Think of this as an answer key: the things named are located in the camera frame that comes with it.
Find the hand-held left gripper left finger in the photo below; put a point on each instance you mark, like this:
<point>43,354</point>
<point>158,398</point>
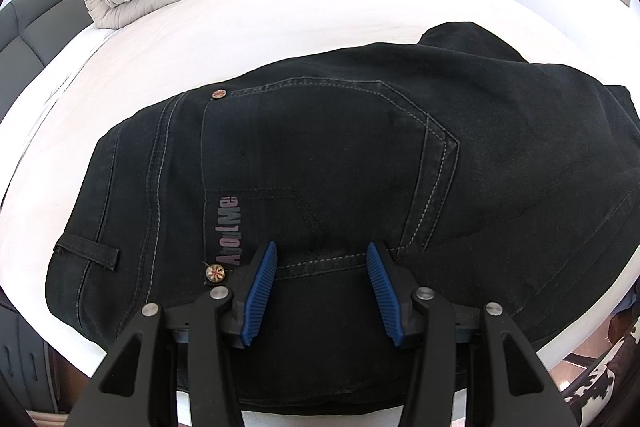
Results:
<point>259,297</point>

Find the bed with white sheet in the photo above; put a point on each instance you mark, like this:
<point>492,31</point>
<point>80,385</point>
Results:
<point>260,32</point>

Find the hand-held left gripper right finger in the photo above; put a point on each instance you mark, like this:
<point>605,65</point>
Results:
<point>386,297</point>

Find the grey padded headboard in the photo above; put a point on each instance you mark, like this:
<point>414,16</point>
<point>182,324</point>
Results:
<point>25,32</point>

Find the black denim pants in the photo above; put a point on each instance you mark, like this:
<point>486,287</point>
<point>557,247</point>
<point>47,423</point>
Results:
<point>350,147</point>

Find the black and white patterned clothing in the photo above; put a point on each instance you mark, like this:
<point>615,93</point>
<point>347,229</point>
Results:
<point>605,382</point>

